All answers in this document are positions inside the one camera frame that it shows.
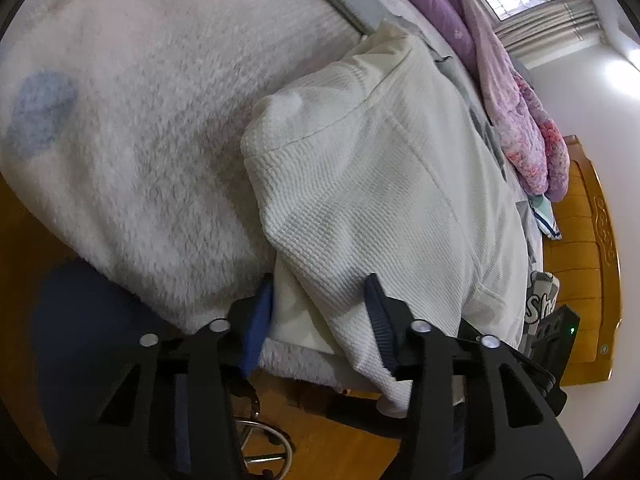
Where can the pale floral fleece bed sheet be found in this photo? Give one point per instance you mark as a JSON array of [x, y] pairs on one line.
[[150, 110]]

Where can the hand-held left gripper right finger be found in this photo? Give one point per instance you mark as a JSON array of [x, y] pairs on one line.
[[377, 320]]

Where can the wooden headboard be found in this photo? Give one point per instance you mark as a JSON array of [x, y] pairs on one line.
[[575, 260]]

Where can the grey white checkered garment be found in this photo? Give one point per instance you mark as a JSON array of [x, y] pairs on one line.
[[540, 295]]

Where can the striped pillow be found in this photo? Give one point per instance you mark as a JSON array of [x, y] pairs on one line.
[[545, 220]]

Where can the chrome stool base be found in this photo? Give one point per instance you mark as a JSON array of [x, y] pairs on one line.
[[286, 444]]

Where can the white snap-button jacket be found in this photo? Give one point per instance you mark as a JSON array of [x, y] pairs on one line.
[[375, 185]]

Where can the grey striped curtain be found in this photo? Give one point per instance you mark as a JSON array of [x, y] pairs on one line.
[[550, 30]]

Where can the person's blue pants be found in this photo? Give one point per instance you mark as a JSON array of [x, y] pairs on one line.
[[75, 335]]

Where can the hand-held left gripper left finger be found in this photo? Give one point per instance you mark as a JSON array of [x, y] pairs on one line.
[[257, 330]]

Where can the purple floral quilt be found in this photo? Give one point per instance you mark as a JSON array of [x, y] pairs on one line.
[[500, 100]]

